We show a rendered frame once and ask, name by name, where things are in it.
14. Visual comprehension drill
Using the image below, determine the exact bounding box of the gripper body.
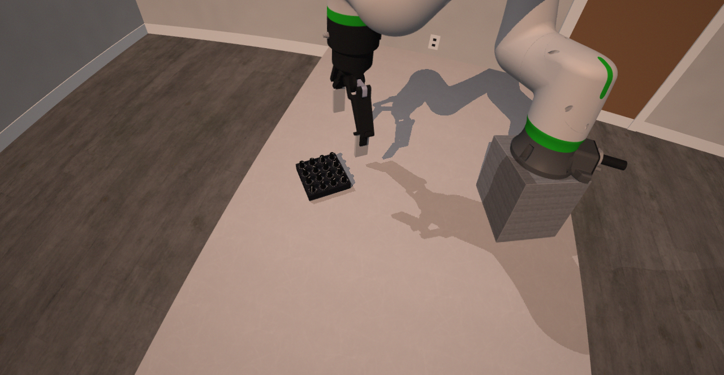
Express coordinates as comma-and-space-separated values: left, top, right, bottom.
332, 49, 374, 93

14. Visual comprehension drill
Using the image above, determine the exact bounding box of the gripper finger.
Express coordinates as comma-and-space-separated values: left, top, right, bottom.
343, 76, 374, 157
330, 66, 346, 113

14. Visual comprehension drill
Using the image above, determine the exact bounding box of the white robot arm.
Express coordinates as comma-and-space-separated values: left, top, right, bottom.
323, 0, 627, 184

